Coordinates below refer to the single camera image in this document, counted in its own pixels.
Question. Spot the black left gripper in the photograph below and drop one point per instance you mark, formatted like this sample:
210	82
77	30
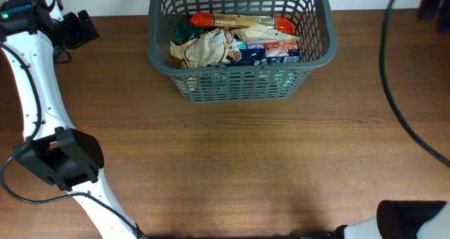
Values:
81	34

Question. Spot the green coffee bag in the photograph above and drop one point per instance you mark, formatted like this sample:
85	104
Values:
186	31

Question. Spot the beige brown snack bag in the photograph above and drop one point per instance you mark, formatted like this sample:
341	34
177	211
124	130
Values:
259	34
217	47

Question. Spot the red spaghetti packet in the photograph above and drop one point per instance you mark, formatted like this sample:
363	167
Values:
205	20

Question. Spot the colourful tissue multipack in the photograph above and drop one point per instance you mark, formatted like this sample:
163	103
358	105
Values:
266	54

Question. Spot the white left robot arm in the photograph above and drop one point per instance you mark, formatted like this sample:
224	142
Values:
34	33

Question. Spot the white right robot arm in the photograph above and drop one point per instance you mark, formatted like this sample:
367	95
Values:
395	218

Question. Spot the grey plastic basket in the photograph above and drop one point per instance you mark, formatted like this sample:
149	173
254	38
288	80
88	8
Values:
313	25

